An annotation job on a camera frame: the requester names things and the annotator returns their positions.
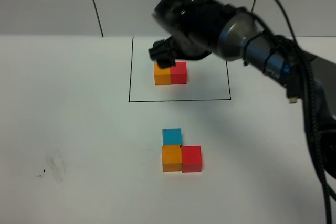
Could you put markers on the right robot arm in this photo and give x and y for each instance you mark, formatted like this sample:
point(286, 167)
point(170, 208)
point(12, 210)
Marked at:
point(282, 60)

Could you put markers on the blue block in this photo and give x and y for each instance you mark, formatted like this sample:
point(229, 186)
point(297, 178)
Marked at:
point(172, 136)

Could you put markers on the orange template block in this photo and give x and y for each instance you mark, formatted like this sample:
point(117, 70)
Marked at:
point(162, 76)

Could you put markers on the red template block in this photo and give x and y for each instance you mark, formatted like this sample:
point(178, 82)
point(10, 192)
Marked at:
point(179, 73)

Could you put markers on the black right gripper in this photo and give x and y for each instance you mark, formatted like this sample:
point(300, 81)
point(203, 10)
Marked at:
point(197, 29)

